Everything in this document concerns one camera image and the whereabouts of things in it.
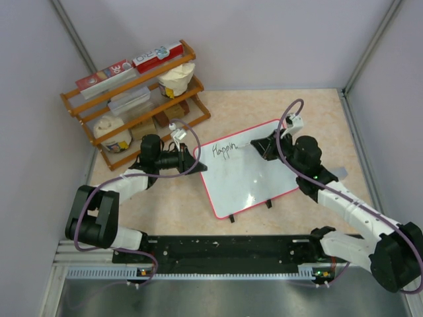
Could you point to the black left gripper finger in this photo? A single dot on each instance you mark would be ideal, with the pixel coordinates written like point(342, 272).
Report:
point(195, 167)
point(191, 154)

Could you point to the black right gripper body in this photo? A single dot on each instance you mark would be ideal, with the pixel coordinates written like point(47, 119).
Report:
point(287, 148)

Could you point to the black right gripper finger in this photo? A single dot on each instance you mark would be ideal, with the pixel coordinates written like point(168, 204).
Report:
point(264, 147)
point(273, 137)

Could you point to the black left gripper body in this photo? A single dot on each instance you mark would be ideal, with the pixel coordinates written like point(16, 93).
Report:
point(183, 166)

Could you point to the white black marker pen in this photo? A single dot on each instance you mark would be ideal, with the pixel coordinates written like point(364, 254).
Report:
point(244, 145)

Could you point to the pink framed whiteboard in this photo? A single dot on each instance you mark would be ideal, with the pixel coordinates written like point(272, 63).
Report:
point(238, 179)

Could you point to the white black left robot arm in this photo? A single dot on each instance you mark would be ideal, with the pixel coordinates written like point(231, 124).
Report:
point(93, 218)

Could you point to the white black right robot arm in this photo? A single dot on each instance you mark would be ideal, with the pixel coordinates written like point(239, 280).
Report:
point(390, 251)

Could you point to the black whiteboard clip right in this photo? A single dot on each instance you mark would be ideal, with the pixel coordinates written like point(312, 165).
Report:
point(269, 204)

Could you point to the brown block right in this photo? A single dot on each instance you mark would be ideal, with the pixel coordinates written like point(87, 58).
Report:
point(177, 111)

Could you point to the tan block left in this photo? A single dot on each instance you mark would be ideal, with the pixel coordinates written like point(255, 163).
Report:
point(143, 128)

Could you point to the orange wooden shelf rack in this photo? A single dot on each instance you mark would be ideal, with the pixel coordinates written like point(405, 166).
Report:
point(111, 134)

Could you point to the white bag upper shelf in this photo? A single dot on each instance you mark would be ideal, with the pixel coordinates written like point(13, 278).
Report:
point(175, 82)

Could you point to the clear plastic box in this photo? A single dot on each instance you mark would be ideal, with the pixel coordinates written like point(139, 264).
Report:
point(125, 101)

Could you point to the red foil box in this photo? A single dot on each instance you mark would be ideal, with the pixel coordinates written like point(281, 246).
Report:
point(158, 56)

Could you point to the red white wrap box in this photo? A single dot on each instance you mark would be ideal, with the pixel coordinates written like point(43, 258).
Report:
point(106, 79)

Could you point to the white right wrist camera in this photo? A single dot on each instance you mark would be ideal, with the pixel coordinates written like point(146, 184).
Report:
point(294, 123)

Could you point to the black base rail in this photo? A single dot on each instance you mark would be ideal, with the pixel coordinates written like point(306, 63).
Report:
point(234, 254)

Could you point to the grey slotted cable duct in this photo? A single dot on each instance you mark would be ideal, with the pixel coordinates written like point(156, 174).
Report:
point(135, 273)

